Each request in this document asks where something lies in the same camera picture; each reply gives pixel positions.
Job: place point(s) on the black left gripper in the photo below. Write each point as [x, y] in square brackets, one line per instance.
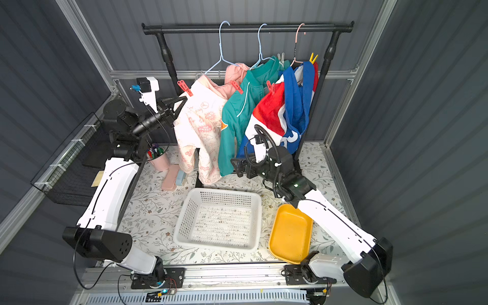
[166, 114]

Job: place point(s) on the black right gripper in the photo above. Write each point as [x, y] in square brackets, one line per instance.
[248, 168]

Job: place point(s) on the pink printed jacket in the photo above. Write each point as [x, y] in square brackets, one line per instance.
[198, 126]

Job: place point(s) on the light blue wire hanger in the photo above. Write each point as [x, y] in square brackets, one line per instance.
[221, 55]

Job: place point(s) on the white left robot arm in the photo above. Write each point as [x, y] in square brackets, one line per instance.
[96, 234]

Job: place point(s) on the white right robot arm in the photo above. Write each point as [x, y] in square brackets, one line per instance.
[368, 259]

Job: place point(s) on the blue hanger with green jacket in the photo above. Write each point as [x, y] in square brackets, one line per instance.
[261, 58]

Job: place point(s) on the white plastic basket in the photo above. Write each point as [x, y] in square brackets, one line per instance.
[220, 220]

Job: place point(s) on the pink pen cup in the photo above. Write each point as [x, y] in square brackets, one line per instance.
[158, 158]

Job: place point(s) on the red white blue jacket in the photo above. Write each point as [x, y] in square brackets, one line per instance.
[285, 115]

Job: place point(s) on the green jacket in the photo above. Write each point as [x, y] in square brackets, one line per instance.
[238, 109]

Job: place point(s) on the pink eraser block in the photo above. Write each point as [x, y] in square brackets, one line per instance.
[169, 182]

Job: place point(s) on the yellow plastic tray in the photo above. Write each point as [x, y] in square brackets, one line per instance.
[291, 235]

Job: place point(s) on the red clothespin on green jacket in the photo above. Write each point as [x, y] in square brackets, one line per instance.
[270, 87]

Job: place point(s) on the floral table mat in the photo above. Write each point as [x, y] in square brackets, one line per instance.
[152, 213]

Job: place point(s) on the grey clothespin on green jacket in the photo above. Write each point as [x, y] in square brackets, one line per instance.
[281, 58]

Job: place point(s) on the yellow sticky notes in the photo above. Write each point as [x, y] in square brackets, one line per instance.
[97, 180]

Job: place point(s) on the yellow clothespin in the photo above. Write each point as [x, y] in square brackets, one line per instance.
[313, 58]

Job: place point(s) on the black clothes rack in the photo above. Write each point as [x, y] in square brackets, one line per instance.
[159, 31]

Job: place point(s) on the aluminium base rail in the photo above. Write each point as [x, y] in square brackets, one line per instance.
[205, 277]

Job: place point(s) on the pink wire hanger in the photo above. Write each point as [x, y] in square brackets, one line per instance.
[295, 61]

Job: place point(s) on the black wire wall basket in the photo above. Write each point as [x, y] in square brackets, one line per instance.
[67, 177]

